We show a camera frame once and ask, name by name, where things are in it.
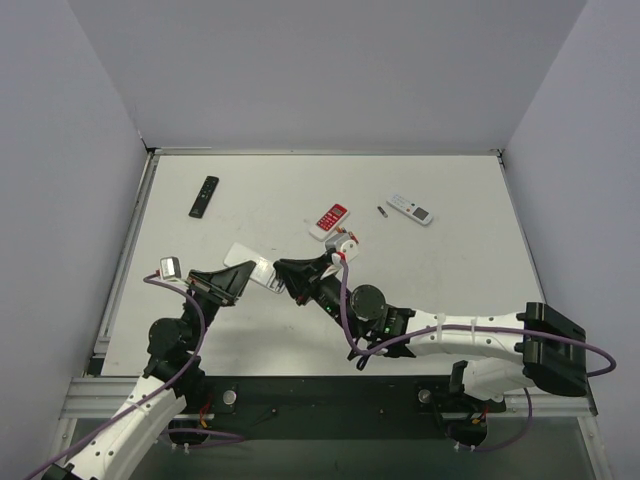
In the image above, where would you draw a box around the white grey remote control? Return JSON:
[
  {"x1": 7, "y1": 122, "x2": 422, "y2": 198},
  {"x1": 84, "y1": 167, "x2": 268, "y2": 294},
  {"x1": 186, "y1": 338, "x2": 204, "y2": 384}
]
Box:
[{"x1": 223, "y1": 242, "x2": 287, "y2": 296}]

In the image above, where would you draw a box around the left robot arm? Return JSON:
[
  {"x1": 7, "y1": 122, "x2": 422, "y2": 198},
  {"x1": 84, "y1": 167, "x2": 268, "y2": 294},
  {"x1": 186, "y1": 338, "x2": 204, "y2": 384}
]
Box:
[{"x1": 27, "y1": 261, "x2": 256, "y2": 479}]

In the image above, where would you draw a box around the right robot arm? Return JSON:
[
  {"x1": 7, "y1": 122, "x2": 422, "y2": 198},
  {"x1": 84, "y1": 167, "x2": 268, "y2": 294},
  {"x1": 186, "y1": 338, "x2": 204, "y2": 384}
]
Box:
[{"x1": 274, "y1": 253, "x2": 588, "y2": 402}]

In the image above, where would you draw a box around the red and white remote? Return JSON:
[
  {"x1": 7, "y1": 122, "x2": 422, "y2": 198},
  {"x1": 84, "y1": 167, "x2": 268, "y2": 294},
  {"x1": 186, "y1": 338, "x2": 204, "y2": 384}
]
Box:
[{"x1": 308, "y1": 203, "x2": 350, "y2": 241}]

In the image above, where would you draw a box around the black slim remote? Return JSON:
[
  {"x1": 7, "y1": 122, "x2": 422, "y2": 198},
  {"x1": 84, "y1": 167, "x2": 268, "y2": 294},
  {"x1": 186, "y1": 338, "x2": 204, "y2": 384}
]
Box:
[{"x1": 188, "y1": 176, "x2": 219, "y2": 219}]

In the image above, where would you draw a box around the white remote with orange button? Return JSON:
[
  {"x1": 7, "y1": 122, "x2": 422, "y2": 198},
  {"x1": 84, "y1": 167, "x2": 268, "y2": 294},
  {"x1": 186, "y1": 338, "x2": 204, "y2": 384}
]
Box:
[{"x1": 386, "y1": 194, "x2": 433, "y2": 226}]

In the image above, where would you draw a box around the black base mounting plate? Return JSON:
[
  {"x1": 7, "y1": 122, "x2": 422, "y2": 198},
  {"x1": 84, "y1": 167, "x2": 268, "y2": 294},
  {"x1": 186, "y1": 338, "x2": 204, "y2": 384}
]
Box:
[{"x1": 169, "y1": 375, "x2": 506, "y2": 440}]

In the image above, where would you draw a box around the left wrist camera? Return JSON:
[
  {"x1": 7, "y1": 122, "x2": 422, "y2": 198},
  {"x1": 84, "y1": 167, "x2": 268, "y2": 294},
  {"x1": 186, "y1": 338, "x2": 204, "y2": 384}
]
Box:
[{"x1": 159, "y1": 256, "x2": 182, "y2": 281}]

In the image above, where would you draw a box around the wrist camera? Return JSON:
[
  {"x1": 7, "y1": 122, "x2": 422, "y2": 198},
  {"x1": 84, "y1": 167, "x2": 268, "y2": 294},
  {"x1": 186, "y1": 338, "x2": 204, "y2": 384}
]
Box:
[
  {"x1": 324, "y1": 232, "x2": 360, "y2": 262},
  {"x1": 159, "y1": 256, "x2": 182, "y2": 281}
]

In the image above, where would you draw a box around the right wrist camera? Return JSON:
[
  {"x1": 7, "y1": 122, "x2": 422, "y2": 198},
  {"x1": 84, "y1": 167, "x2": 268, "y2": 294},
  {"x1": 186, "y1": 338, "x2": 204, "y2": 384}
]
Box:
[{"x1": 324, "y1": 232, "x2": 360, "y2": 262}]

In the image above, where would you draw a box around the aluminium frame rail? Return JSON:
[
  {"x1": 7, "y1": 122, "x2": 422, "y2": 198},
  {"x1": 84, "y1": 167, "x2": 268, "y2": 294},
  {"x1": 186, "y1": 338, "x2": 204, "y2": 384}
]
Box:
[{"x1": 495, "y1": 393, "x2": 594, "y2": 418}]

